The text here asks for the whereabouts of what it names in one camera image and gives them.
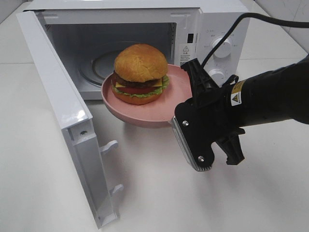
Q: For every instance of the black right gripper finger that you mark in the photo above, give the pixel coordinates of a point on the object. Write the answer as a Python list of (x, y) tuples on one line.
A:
[(190, 133)]

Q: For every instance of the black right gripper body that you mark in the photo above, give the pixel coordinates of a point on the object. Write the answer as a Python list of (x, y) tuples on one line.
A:
[(210, 104)]

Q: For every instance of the pink plate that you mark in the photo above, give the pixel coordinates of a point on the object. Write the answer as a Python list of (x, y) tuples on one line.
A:
[(156, 114)]

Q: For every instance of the burger with lettuce and cheese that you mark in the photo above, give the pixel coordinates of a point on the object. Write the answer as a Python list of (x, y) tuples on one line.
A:
[(140, 74)]

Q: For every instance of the white microwave door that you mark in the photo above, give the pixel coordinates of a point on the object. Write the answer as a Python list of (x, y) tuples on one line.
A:
[(74, 119)]

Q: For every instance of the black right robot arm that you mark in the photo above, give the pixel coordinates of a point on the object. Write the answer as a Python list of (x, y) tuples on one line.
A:
[(269, 97)]

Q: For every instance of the lower white control knob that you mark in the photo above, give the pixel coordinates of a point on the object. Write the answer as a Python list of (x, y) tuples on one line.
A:
[(218, 76)]

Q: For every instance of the white control knob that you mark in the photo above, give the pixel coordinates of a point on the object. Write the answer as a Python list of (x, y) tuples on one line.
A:
[(218, 76), (224, 49)]

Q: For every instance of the upper white control knob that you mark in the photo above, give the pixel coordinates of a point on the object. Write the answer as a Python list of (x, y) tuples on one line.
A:
[(224, 49)]

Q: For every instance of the white warning label sticker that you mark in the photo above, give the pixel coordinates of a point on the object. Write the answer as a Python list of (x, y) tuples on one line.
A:
[(186, 52)]

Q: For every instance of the glass turntable plate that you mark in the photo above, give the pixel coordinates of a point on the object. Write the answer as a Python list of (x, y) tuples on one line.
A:
[(96, 63)]

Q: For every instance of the white microwave oven body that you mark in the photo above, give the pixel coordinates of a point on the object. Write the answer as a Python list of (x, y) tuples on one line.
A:
[(72, 25)]

